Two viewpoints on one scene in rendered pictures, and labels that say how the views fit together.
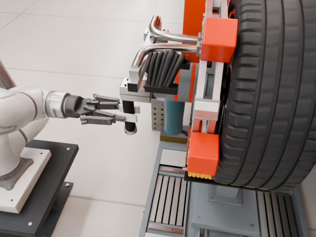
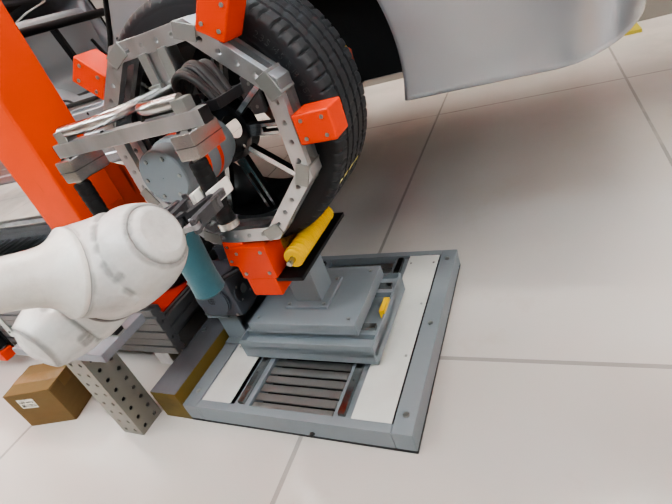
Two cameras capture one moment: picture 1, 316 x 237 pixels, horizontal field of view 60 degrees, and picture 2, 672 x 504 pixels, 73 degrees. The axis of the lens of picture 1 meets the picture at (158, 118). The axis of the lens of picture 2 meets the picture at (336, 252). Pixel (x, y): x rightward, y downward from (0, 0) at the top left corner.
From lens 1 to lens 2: 0.89 m
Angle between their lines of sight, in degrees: 55
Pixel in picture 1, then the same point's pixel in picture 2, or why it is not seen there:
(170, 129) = (214, 280)
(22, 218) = not seen: outside the picture
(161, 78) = (217, 81)
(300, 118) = (325, 32)
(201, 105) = (275, 73)
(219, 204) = (336, 298)
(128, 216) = (311, 468)
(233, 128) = (314, 66)
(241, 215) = (355, 278)
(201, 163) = (336, 112)
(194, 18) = not seen: hidden behind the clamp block
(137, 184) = (252, 455)
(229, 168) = not seen: hidden behind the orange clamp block
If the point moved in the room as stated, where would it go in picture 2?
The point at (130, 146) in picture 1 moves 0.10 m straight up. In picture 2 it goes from (159, 475) to (143, 456)
